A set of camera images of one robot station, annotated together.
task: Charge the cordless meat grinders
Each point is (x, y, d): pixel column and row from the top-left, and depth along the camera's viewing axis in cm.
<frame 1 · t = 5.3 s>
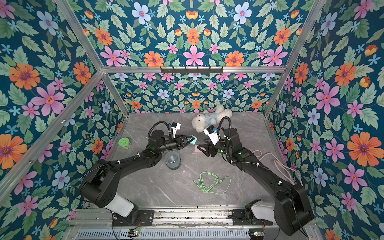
left hand: (194, 139, 77), fingers open
right hand: (204, 140, 77), fingers open
white teddy bear: (201, 122, 107), point 8 cm above the table

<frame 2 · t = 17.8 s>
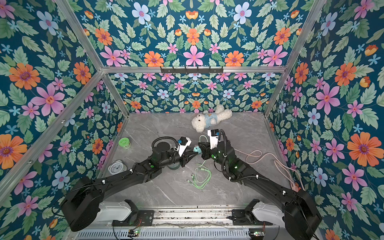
left hand: (197, 150, 75), fingers open
right hand: (202, 140, 76), fingers closed
the named things where they were.

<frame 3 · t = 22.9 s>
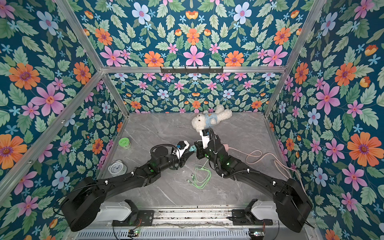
left hand: (192, 148, 78), fingers open
right hand: (197, 140, 78), fingers closed
the named things where they were.

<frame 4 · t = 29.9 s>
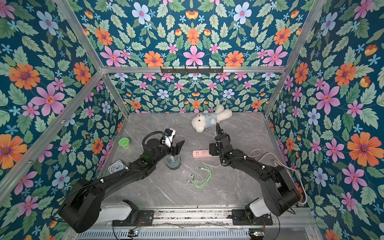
left hand: (180, 137, 81), fingers open
right hand: (217, 143, 91), fingers open
the named things where they were.

